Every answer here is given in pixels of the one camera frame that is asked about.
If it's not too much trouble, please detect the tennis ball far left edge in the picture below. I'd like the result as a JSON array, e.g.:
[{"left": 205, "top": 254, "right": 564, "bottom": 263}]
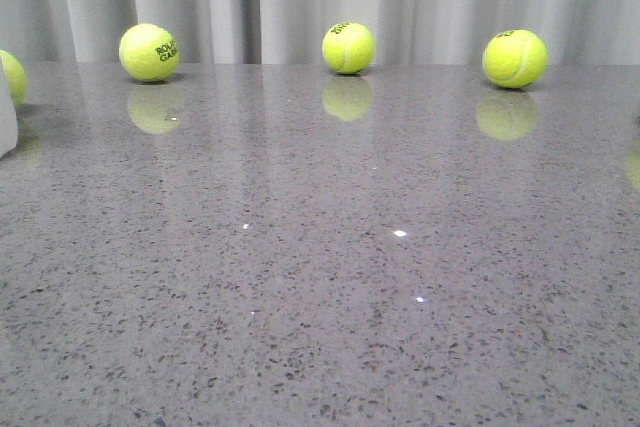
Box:
[{"left": 0, "top": 50, "right": 28, "bottom": 107}]

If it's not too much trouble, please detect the white blue tennis ball can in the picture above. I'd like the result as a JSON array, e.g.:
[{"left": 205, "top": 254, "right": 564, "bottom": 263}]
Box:
[{"left": 0, "top": 70, "right": 19, "bottom": 158}]

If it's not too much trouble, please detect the tennis ball with Roland Garros print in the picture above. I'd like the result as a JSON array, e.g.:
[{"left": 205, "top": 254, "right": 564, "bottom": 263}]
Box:
[{"left": 119, "top": 23, "right": 180, "bottom": 82}]

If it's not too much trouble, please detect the right back tennis ball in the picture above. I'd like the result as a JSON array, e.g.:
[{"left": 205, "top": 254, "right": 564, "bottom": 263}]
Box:
[{"left": 482, "top": 29, "right": 548, "bottom": 89}]

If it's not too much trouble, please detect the centre back tennis ball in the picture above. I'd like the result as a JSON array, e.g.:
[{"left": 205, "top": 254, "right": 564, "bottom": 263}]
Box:
[{"left": 322, "top": 22, "right": 375, "bottom": 75}]

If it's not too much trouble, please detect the grey pleated curtain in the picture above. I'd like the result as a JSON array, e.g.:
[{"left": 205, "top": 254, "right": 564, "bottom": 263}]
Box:
[{"left": 1, "top": 0, "right": 639, "bottom": 65}]

